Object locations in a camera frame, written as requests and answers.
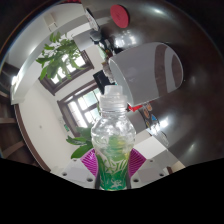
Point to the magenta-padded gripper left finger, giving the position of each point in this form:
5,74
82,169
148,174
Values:
76,171

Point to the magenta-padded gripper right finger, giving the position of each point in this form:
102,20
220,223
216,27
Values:
148,171

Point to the clear green-labelled drink bottle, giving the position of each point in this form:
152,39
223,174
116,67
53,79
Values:
112,140

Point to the leafy plant in white pot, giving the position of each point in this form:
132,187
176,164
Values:
58,56
81,143

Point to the dark wooden glazed door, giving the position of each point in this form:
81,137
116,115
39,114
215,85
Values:
78,111

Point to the dark-framed window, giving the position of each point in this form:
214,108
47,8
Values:
66,75

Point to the grey cup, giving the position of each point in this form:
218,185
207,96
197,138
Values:
143,71

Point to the grey round device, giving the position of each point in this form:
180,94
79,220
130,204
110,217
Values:
95,35

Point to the printed magazine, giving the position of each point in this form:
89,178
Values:
91,18

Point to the flat round red coaster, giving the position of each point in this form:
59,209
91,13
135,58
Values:
120,16

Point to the white wall radiator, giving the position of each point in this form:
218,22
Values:
49,22

